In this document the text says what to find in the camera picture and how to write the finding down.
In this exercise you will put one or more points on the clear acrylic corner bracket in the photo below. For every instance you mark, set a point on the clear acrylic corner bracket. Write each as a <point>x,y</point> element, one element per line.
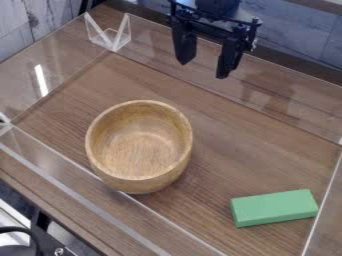
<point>109,39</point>

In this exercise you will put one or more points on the wooden bowl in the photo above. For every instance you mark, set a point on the wooden bowl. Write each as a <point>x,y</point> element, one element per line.
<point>137,145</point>

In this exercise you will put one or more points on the clear acrylic tray wall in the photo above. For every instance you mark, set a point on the clear acrylic tray wall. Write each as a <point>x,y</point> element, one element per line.
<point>163,224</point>

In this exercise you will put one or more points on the black metal table frame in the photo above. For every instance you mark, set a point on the black metal table frame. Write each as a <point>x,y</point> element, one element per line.
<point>56,241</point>

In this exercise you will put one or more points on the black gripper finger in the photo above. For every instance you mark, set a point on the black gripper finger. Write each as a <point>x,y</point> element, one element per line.
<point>184,40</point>
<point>229,57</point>

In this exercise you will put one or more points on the green rectangular block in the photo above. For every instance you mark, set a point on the green rectangular block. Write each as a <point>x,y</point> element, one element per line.
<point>272,207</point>

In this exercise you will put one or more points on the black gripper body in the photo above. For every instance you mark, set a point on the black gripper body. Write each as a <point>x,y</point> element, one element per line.
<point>217,18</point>

